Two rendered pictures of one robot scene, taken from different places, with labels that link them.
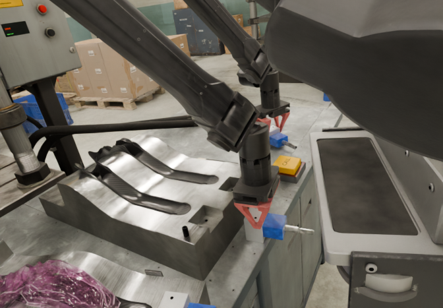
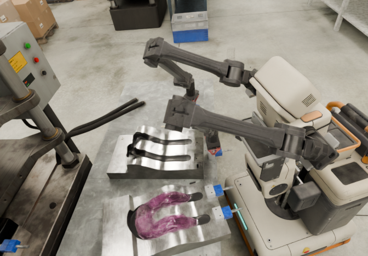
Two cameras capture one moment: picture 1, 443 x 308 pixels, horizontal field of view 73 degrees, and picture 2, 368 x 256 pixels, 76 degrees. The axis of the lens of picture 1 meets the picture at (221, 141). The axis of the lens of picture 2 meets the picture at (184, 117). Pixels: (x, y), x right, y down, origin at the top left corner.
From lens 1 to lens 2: 0.74 m
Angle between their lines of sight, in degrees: 27
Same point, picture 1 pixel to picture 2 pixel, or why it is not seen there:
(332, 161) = not seen: hidden behind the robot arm
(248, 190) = (213, 145)
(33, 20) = (34, 69)
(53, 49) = (47, 82)
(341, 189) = (252, 145)
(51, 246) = (130, 190)
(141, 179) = (158, 149)
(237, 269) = (212, 170)
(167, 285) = (199, 184)
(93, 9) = not seen: hidden behind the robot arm
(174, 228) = (191, 166)
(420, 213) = not seen: hidden behind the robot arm
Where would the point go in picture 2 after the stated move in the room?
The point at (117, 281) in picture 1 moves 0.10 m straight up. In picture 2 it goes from (183, 190) to (181, 178)
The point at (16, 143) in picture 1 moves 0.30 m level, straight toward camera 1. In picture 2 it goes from (63, 149) to (108, 165)
